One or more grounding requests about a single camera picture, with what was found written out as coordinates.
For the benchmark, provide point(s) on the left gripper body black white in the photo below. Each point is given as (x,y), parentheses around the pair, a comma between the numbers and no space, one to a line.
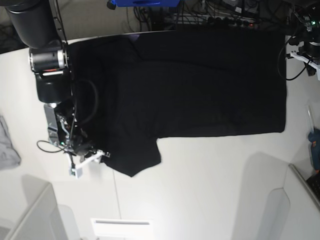
(309,54)

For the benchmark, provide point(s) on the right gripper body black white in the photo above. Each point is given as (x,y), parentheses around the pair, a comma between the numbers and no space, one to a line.
(86,152)

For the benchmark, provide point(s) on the black T-shirt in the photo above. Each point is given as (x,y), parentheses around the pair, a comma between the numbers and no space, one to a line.
(135,89)

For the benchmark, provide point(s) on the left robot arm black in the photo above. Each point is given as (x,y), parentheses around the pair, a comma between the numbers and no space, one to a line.
(307,28)

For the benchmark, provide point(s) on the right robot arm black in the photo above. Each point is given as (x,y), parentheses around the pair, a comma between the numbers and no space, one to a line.
(39,25)

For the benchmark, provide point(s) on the clear glue stick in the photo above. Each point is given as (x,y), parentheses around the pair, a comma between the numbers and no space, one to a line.
(310,118)

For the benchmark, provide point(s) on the grey cloth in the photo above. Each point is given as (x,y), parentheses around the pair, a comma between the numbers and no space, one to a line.
(9,157)

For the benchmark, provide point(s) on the blue glue gun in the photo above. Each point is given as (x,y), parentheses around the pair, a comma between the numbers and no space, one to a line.
(314,139)

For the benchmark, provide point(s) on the black power strip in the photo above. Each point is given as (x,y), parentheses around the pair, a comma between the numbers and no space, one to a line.
(224,20)

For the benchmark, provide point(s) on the blue box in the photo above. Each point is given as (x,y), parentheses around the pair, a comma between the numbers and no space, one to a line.
(112,4)

